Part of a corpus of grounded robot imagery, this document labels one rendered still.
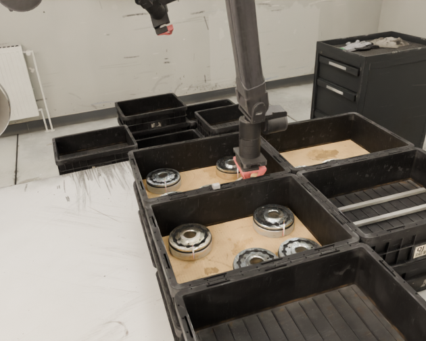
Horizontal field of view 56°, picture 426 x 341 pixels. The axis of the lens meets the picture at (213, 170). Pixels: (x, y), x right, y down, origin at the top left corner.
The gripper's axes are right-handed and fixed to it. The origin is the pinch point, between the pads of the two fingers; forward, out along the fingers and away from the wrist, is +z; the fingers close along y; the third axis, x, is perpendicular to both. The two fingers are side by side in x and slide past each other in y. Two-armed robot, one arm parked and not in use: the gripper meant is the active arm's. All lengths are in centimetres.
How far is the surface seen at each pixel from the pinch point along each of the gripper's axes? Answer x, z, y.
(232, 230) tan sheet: 9.1, 4.0, -14.4
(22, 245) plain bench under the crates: 67, 17, 13
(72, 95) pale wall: 75, 63, 289
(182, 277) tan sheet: 24.3, 4.0, -26.9
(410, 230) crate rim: -23.4, -5.5, -36.6
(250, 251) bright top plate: 8.5, 0.9, -26.4
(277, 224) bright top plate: -1.0, 1.1, -18.8
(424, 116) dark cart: -154, 42, 107
